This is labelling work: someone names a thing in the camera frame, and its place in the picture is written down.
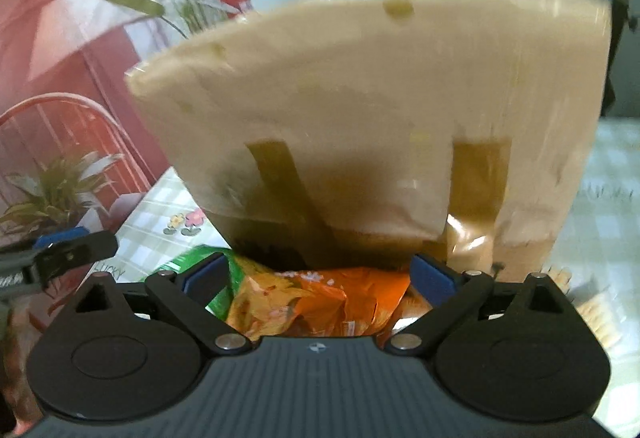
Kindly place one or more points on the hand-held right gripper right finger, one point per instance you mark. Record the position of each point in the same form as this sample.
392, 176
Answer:
432, 280

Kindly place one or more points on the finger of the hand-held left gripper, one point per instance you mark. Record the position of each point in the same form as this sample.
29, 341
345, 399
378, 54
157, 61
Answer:
75, 250

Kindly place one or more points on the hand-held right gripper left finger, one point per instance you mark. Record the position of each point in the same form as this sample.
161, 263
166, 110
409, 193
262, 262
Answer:
205, 277

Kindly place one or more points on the orange snack packet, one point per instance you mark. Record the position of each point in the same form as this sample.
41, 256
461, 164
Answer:
325, 303

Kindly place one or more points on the beige cardboard box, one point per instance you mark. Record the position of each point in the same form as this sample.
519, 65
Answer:
360, 108

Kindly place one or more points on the green snack packet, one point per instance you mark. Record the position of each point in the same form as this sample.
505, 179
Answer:
225, 303

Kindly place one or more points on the small potted plant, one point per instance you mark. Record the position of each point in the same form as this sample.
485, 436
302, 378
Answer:
55, 193

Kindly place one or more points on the clear biscuit packet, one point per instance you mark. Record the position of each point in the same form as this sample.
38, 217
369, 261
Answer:
597, 318

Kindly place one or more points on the red printed backdrop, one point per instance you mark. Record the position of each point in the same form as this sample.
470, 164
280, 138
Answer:
45, 18

